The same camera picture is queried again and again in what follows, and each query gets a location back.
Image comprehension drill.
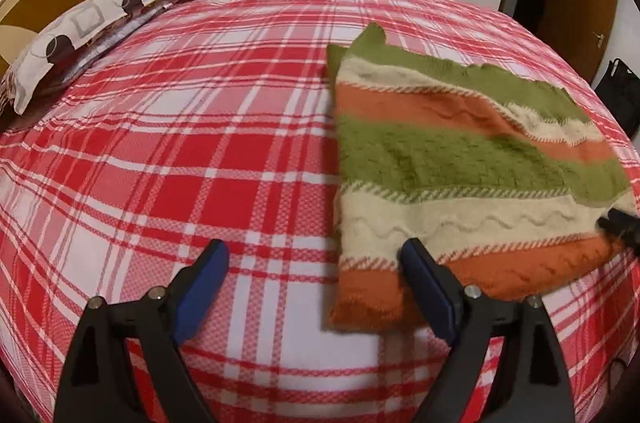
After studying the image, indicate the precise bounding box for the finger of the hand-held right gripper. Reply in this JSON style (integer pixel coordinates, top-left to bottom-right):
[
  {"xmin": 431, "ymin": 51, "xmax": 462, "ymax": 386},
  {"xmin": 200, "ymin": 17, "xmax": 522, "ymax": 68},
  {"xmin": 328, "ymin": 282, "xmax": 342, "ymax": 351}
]
[{"xmin": 597, "ymin": 208, "xmax": 640, "ymax": 254}]

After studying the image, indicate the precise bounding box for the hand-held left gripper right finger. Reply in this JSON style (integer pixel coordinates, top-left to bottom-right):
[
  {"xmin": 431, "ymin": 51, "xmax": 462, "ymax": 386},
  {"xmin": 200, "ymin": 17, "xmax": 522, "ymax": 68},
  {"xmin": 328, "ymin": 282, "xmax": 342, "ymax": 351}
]
[{"xmin": 398, "ymin": 238, "xmax": 576, "ymax": 423}]

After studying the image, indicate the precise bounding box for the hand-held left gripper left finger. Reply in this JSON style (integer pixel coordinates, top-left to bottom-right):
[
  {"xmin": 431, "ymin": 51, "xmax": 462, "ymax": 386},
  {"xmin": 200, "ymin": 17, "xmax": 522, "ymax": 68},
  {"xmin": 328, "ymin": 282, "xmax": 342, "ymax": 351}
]
[{"xmin": 54, "ymin": 239, "xmax": 231, "ymax": 423}]

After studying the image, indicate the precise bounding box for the green knit sweater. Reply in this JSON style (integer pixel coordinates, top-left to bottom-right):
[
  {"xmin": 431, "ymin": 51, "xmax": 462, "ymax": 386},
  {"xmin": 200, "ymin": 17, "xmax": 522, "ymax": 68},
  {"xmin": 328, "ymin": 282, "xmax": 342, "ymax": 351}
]
[{"xmin": 326, "ymin": 23, "xmax": 638, "ymax": 334}]

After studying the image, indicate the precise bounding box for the black backpack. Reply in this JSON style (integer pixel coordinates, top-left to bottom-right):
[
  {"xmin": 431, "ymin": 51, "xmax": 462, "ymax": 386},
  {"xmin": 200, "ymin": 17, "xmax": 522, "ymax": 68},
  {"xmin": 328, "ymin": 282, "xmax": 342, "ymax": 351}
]
[{"xmin": 595, "ymin": 58, "xmax": 640, "ymax": 134}]

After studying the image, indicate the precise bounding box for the red plaid bed sheet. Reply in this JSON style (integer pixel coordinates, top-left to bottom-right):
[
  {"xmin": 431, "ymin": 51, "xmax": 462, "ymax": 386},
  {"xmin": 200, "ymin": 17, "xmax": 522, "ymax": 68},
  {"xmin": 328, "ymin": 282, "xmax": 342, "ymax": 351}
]
[{"xmin": 0, "ymin": 0, "xmax": 640, "ymax": 423}]

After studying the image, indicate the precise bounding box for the brown wooden door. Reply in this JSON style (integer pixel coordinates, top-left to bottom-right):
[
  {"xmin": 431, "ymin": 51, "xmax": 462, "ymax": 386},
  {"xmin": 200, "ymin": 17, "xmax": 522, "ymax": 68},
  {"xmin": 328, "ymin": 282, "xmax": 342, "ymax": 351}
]
[{"xmin": 540, "ymin": 0, "xmax": 621, "ymax": 84}]

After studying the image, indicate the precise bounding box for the grey patterned pillow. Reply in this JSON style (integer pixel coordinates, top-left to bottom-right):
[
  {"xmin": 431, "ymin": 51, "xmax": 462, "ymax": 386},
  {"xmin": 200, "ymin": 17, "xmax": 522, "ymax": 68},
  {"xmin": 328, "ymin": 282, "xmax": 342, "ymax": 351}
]
[{"xmin": 0, "ymin": 0, "xmax": 181, "ymax": 116}]

